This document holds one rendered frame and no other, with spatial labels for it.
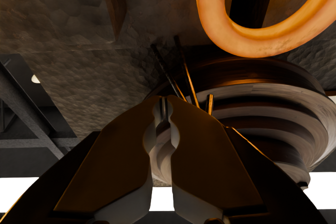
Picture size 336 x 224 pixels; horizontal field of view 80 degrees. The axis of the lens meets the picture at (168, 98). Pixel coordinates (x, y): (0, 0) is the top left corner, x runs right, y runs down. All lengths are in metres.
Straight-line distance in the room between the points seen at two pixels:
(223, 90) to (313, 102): 0.16
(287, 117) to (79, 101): 0.51
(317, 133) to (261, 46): 0.23
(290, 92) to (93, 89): 0.45
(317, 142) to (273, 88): 0.20
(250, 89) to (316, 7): 0.13
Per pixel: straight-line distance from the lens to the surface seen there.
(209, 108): 0.27
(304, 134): 0.45
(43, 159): 9.34
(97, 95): 0.59
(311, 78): 0.49
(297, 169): 0.43
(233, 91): 0.35
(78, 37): 0.29
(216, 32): 0.30
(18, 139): 6.62
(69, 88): 0.60
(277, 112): 0.39
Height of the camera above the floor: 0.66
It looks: 46 degrees up
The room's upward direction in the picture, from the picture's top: 176 degrees clockwise
